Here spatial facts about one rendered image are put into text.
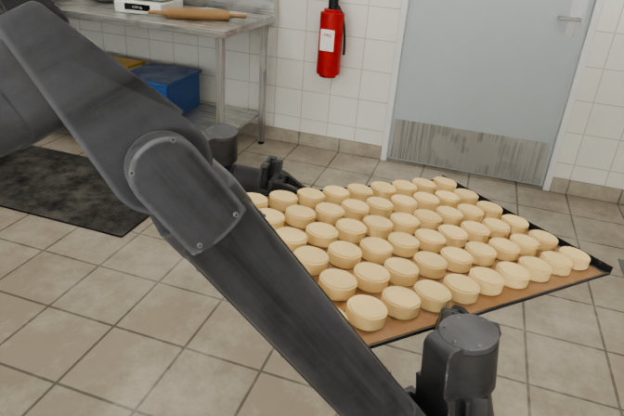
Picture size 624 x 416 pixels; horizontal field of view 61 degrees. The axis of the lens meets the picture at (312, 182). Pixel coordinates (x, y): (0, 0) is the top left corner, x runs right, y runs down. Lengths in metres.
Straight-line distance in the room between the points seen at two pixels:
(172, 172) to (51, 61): 0.08
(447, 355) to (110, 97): 0.37
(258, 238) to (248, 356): 1.68
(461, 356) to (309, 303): 0.19
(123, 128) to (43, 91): 0.04
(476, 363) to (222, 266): 0.28
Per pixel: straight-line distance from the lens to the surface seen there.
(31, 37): 0.28
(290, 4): 3.63
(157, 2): 3.44
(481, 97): 3.53
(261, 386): 1.92
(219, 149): 0.96
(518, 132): 3.60
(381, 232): 0.87
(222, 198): 0.30
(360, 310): 0.65
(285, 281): 0.37
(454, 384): 0.55
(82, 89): 0.29
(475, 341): 0.54
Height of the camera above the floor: 1.40
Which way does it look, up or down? 25 degrees down
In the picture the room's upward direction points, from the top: 4 degrees clockwise
